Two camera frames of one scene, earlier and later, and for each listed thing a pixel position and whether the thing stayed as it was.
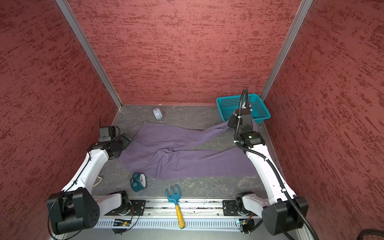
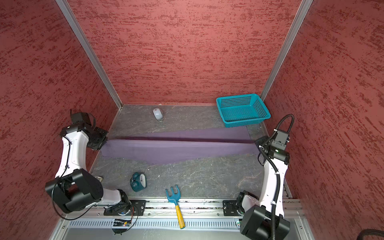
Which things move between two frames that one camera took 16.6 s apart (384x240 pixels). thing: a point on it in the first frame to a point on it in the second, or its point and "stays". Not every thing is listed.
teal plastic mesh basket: (227, 106) stays
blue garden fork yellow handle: (175, 198) stays
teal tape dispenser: (138, 182) stays
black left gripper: (126, 140) to (97, 145)
